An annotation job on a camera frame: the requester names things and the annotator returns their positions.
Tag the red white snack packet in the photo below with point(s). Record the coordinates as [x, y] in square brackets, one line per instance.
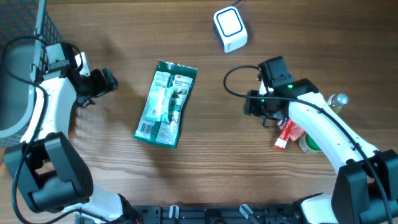
[283, 138]

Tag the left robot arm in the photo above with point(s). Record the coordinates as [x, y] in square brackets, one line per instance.
[47, 170]

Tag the white barcode scanner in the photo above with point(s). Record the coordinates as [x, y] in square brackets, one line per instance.
[230, 29]

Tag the red tissue pack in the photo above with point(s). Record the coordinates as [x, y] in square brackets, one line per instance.
[296, 131]

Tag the yellow oil bottle silver cap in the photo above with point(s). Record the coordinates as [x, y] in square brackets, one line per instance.
[337, 101]

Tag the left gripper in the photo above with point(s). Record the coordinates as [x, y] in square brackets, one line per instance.
[101, 88]

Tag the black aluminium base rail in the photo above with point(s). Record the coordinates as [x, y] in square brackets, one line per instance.
[278, 213]

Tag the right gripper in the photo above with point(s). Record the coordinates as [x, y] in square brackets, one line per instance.
[250, 106]

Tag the green lid jar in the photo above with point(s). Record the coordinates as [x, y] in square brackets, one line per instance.
[308, 145]

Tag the grey plastic mesh basket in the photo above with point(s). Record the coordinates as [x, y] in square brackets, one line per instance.
[24, 58]

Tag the green foil packet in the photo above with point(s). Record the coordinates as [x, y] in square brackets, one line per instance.
[170, 89]

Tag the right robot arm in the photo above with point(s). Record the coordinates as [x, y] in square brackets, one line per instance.
[365, 190]

